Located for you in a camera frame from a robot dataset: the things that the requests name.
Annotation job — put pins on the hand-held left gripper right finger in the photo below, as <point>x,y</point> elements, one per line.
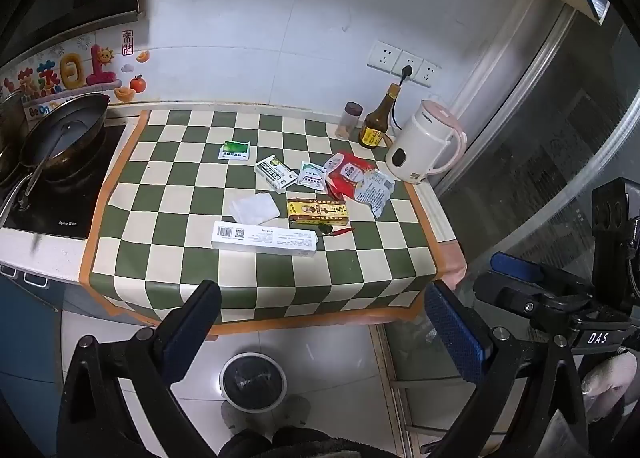
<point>455,333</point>

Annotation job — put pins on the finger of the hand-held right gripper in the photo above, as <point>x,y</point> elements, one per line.
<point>517,268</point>
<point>510,299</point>

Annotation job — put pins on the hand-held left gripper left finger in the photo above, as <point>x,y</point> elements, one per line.
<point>185,338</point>

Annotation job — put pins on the white round trash bin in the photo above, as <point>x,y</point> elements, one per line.
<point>253,380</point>

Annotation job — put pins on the white printed plastic packet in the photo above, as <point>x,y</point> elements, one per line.
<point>376,193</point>

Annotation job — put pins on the dark green vegetable scrap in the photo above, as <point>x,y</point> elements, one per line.
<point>325,229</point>

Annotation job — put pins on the red snack packet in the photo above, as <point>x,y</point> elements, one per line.
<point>350,177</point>

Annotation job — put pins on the green white checkered tablecloth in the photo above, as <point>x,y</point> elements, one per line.
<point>280,263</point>

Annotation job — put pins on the long white box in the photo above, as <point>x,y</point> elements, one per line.
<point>265,238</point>

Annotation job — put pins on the white tissue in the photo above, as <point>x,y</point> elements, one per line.
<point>255,209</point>

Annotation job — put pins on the person's leg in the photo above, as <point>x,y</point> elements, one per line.
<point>290,443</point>

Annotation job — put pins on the red chili pepper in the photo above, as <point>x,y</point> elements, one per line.
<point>342,231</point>

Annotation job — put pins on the white pink electric kettle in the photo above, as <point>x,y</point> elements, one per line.
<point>425,143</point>

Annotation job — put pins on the blue cabinet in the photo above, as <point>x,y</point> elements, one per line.
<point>25,333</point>

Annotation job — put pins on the yellow red box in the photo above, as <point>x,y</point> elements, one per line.
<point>316,211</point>

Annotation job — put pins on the black induction cooker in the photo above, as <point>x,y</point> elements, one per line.
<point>65,198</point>

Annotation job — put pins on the green white medicine box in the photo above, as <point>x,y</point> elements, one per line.
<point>274,173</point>

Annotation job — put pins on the green white sachet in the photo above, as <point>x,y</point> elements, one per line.
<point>235,150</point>

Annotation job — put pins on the brown sauce bottle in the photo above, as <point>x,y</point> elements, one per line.
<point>376,126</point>

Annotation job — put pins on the white teal sachet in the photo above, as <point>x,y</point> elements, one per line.
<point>310,176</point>

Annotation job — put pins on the clear spice jar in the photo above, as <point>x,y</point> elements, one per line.
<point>348,121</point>

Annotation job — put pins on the dark wok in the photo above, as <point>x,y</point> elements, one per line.
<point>65,131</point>

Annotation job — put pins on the metal pot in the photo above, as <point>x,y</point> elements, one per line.
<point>9,138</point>

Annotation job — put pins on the white wall socket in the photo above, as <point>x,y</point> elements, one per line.
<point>384,56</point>
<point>428,74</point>
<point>411,63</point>

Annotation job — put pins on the colourful wall stickers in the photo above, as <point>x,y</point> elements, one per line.
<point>75,68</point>

